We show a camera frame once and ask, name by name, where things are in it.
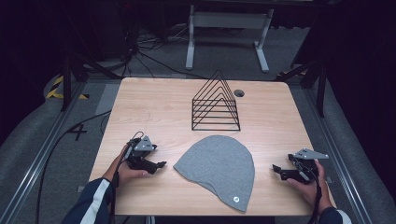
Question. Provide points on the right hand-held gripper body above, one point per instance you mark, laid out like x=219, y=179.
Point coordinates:
x=306, y=165

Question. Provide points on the black metal stand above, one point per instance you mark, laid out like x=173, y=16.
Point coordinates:
x=320, y=90
x=66, y=84

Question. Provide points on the person's left hand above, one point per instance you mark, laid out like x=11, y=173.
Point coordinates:
x=126, y=174

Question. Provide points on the person's right hand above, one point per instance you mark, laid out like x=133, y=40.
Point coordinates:
x=311, y=194

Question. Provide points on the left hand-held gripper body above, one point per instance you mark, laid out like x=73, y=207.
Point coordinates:
x=141, y=149

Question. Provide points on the grey metal table frame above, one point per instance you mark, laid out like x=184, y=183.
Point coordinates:
x=229, y=20

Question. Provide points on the yellow black hazard tape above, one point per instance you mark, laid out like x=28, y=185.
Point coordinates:
x=56, y=91

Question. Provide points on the grey knit beanie hat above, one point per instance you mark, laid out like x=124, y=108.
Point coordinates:
x=218, y=168

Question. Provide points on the round grey table grommet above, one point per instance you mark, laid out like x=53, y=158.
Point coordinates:
x=239, y=93

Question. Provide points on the aluminium floor rail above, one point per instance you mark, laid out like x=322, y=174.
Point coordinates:
x=339, y=149
x=37, y=161

